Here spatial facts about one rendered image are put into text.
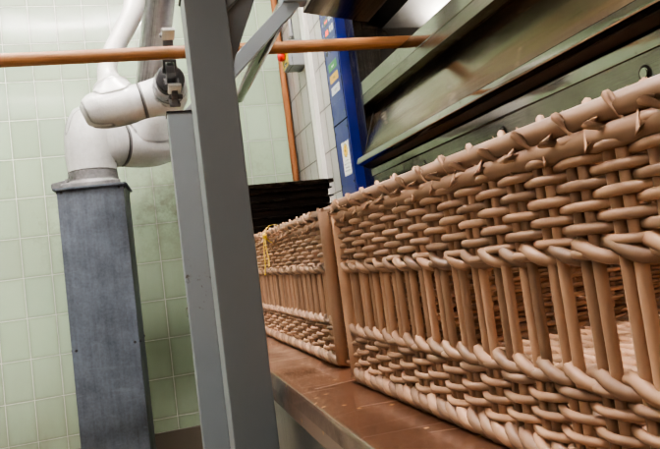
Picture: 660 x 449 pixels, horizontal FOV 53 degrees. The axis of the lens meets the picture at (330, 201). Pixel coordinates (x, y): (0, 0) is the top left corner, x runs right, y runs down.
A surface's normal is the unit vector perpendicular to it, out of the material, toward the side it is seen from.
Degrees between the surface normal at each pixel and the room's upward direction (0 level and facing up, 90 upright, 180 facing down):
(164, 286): 90
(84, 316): 90
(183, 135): 90
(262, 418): 90
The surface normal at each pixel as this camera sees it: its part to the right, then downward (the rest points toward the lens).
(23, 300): 0.26, -0.11
